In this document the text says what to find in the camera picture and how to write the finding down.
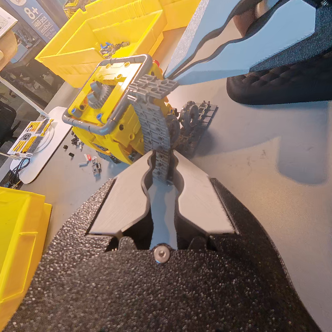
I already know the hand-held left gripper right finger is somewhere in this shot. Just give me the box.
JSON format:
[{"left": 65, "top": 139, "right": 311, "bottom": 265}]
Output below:
[{"left": 169, "top": 152, "right": 236, "bottom": 235}]

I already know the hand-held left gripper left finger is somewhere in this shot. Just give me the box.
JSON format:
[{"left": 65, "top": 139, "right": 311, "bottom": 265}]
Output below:
[{"left": 87, "top": 151, "right": 156, "bottom": 236}]

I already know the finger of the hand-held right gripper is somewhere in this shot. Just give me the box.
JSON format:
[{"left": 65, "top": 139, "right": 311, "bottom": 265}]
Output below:
[
  {"left": 164, "top": 0, "right": 244, "bottom": 79},
  {"left": 173, "top": 0, "right": 318, "bottom": 86}
]

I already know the yellow toy brick bulldozer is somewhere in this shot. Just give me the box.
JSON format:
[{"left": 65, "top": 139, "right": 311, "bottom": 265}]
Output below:
[{"left": 62, "top": 55, "right": 218, "bottom": 164}]

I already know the grey toy track chain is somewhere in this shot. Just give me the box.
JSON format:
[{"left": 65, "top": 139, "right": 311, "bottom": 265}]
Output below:
[
  {"left": 177, "top": 100, "right": 218, "bottom": 157},
  {"left": 127, "top": 74, "right": 179, "bottom": 185}
]

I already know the yellow storage bin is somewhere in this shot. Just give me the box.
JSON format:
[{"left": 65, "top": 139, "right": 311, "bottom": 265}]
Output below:
[
  {"left": 86, "top": 0, "right": 202, "bottom": 44},
  {"left": 0, "top": 187, "right": 52, "bottom": 325},
  {"left": 35, "top": 7, "right": 167, "bottom": 89}
]

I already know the black quilted wrist rest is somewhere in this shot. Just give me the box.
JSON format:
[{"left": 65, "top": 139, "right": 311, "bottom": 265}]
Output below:
[{"left": 227, "top": 39, "right": 332, "bottom": 106}]

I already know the pile of small brick pins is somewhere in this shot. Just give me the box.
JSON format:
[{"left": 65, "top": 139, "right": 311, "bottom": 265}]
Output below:
[{"left": 62, "top": 132, "right": 104, "bottom": 177}]

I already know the cluster of blue brick parts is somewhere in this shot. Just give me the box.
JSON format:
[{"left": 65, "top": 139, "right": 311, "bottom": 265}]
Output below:
[{"left": 100, "top": 42, "right": 130, "bottom": 56}]

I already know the toy set box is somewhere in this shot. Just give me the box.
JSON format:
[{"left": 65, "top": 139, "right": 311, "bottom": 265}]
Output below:
[{"left": 11, "top": 0, "right": 68, "bottom": 44}]

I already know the white paper booklet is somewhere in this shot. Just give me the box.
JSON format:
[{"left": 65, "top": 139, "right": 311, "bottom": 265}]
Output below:
[{"left": 0, "top": 11, "right": 19, "bottom": 39}]

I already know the black cable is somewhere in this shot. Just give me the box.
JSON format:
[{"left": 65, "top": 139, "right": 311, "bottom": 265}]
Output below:
[{"left": 6, "top": 156, "right": 31, "bottom": 183}]

